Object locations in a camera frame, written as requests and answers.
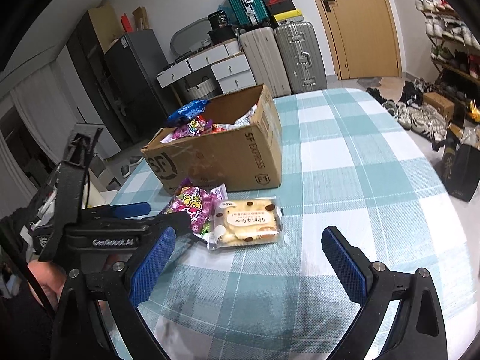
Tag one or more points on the cream cookie pack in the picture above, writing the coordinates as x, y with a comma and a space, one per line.
246, 222

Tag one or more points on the plaid tablecloth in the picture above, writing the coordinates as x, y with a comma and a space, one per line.
345, 163

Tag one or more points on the white drawer desk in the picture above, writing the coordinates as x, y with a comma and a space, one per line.
225, 63

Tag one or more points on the woven laundry basket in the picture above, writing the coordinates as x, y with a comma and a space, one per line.
206, 89

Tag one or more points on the silver suitcase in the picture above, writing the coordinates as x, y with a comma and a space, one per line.
300, 53

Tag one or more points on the teal suitcase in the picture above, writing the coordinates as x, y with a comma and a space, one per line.
250, 13

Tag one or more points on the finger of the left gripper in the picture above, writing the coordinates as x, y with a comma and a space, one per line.
179, 221
117, 211

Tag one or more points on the blue snack bag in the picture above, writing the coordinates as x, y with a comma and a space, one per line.
187, 112

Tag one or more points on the cardboard SF box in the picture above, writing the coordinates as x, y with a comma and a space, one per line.
242, 158

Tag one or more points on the shoe rack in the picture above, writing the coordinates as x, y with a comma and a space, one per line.
454, 50

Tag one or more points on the black gift bag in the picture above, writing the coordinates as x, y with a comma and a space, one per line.
459, 167

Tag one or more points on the purple candy bag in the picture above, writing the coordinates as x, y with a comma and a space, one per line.
197, 127
198, 202

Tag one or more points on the beige suitcase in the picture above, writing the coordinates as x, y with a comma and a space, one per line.
261, 49

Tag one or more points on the black refrigerator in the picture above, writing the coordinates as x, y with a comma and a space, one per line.
135, 60

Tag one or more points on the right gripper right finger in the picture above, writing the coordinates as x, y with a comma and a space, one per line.
418, 330

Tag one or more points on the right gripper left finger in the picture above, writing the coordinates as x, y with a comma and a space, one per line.
79, 330

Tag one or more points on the wooden door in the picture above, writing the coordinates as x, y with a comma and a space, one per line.
362, 38

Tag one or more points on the white silver snack bag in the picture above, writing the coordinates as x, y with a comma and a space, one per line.
246, 118

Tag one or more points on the small cardboard box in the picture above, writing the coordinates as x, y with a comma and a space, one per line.
441, 104

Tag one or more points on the left hand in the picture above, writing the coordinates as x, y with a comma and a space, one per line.
51, 279

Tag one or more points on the stacked shoe boxes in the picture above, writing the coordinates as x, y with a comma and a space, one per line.
276, 8

